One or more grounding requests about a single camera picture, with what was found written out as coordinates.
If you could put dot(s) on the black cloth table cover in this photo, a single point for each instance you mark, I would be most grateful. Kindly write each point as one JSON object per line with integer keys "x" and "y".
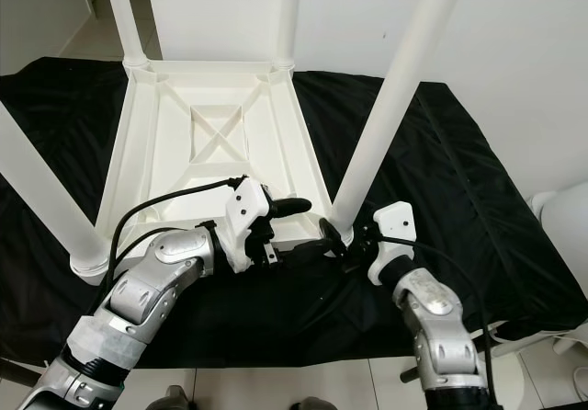
{"x": 496, "y": 244}

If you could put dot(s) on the grey robot leg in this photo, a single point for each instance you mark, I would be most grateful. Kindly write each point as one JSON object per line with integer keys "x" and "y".
{"x": 317, "y": 405}
{"x": 176, "y": 399}

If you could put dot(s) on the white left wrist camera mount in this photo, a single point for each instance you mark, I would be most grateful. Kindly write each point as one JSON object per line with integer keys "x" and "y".
{"x": 248, "y": 210}

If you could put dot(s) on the white floor fan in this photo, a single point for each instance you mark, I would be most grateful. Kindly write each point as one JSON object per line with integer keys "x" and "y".
{"x": 571, "y": 212}

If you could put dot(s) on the grey robot left leg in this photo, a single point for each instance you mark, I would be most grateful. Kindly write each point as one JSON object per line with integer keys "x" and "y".
{"x": 176, "y": 399}

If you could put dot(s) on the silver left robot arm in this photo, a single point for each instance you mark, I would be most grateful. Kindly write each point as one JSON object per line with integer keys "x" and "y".
{"x": 147, "y": 295}

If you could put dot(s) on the grey robot right leg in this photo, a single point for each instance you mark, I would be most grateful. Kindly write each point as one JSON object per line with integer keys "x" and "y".
{"x": 317, "y": 405}

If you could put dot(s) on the white plastic children table top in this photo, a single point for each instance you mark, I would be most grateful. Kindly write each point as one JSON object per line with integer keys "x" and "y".
{"x": 175, "y": 153}

